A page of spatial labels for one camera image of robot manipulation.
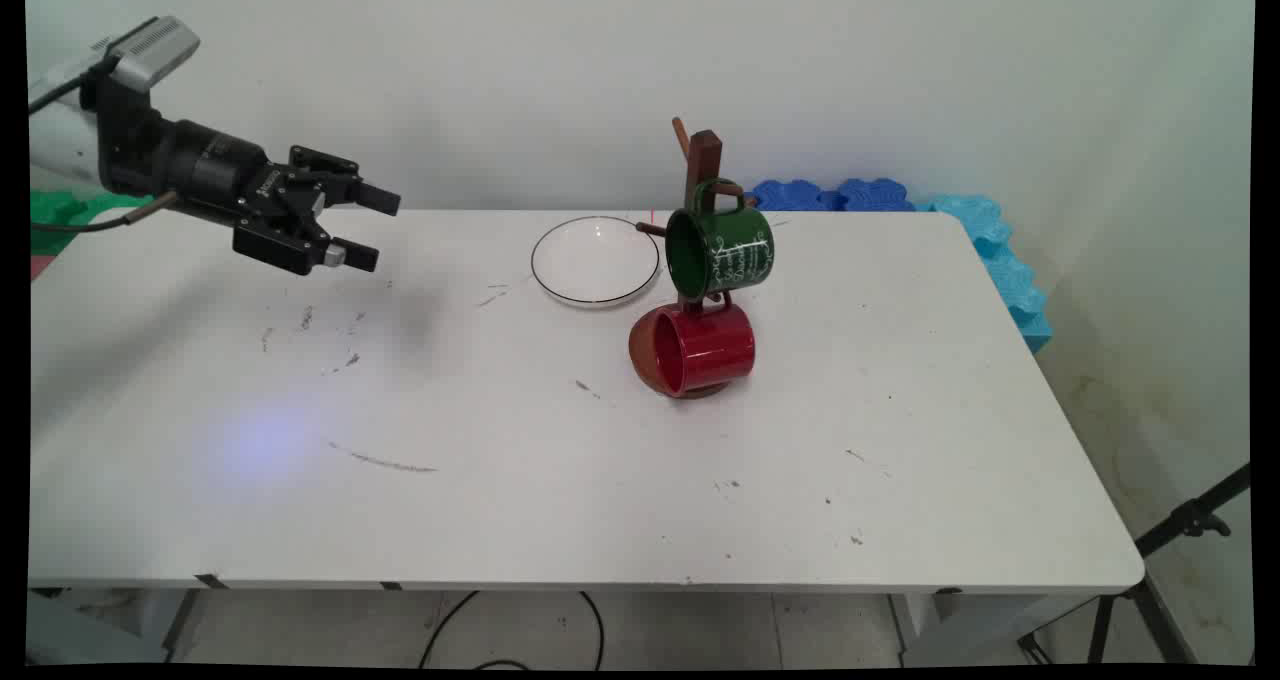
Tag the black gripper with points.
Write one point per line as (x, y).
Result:
(200, 170)

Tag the green mug with white print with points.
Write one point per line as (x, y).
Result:
(735, 250)

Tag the green foam mat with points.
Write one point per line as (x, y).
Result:
(70, 215)

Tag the white plate with black rim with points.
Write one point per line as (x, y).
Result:
(595, 260)

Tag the red foam mat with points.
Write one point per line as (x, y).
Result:
(40, 265)

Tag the brown wooden mug tree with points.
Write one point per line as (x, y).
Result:
(705, 155)

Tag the red mug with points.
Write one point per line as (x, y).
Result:
(715, 345)

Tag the grey metal table leg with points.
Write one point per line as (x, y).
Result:
(182, 620)

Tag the dark blue foam mat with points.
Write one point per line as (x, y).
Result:
(790, 195)
(875, 194)

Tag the cyan foam mat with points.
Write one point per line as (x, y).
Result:
(1005, 260)

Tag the black tripod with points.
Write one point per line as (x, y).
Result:
(1150, 580)

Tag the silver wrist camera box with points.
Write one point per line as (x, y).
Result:
(155, 48)

